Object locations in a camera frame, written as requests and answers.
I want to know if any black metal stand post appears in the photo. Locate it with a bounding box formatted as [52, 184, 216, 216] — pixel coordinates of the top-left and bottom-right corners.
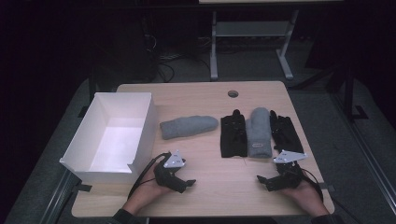
[343, 63, 370, 121]

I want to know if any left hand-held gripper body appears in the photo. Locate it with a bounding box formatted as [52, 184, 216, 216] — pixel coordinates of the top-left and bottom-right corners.
[153, 149, 189, 194]

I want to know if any bundle of black floor cables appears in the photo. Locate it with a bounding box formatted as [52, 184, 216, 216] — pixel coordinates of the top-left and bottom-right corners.
[141, 31, 213, 84]

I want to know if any black tape strip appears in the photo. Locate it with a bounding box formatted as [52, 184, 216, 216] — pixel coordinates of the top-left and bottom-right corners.
[74, 183, 93, 193]

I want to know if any grey tape strip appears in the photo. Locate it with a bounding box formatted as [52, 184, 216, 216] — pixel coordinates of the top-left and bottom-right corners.
[312, 182, 336, 192]

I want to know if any right hand-held gripper black cable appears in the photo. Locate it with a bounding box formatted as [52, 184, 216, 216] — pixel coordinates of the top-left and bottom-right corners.
[295, 167, 325, 202]

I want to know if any white rectangular box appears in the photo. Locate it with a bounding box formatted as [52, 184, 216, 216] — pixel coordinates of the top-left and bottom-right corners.
[59, 91, 159, 185]

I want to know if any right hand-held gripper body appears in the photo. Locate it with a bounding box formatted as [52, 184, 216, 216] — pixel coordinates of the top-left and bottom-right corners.
[273, 149, 308, 191]

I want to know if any black knit glove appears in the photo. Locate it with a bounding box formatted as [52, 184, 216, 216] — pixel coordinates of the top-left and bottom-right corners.
[269, 109, 305, 155]
[219, 108, 248, 159]

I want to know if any metal floor rail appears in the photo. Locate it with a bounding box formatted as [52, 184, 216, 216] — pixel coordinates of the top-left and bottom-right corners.
[330, 92, 396, 217]
[39, 169, 80, 224]

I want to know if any white metal table frame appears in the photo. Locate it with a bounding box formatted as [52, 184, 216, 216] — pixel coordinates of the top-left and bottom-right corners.
[209, 8, 300, 82]

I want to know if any person's right hand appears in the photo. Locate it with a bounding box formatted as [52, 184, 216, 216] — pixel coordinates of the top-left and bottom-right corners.
[281, 179, 330, 218]

